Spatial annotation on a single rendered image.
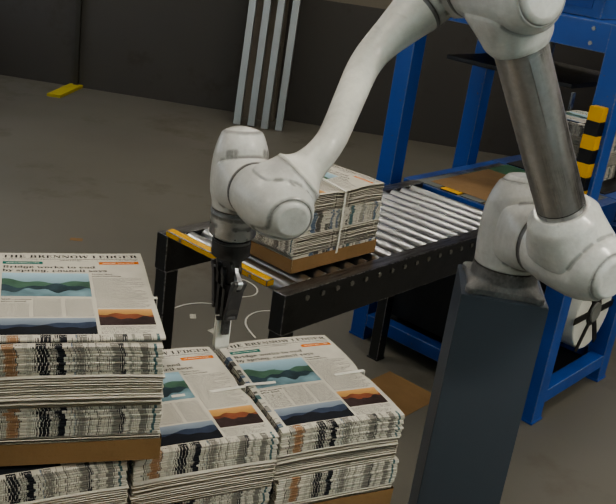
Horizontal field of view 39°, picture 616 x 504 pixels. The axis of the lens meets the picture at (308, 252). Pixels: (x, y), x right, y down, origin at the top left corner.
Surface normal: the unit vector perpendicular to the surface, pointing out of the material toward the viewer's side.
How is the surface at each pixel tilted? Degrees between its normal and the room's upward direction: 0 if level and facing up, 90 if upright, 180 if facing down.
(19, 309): 1
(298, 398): 1
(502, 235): 91
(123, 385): 90
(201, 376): 1
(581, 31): 90
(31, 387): 90
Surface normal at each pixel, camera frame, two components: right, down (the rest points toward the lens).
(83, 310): 0.13, -0.93
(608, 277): 0.48, 0.45
